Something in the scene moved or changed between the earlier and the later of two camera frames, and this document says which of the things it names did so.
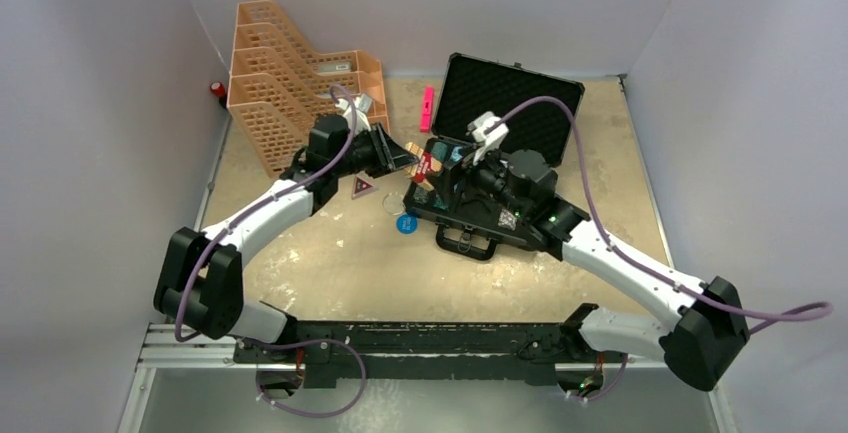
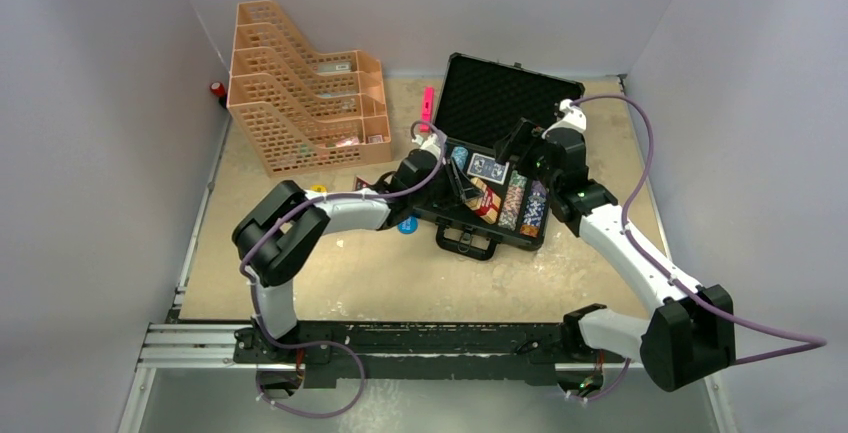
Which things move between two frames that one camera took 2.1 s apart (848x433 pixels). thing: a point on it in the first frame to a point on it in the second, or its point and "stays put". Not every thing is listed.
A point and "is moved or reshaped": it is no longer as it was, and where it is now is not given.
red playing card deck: [422, 167] is moved or reshaped
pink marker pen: [427, 109] stays put
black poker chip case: [540, 113] stays put
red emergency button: [218, 88] stays put
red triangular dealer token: [360, 187] stays put
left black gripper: [389, 156] to [460, 189]
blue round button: [407, 223] stays put
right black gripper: [456, 172] to [524, 137]
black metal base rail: [423, 354] stays put
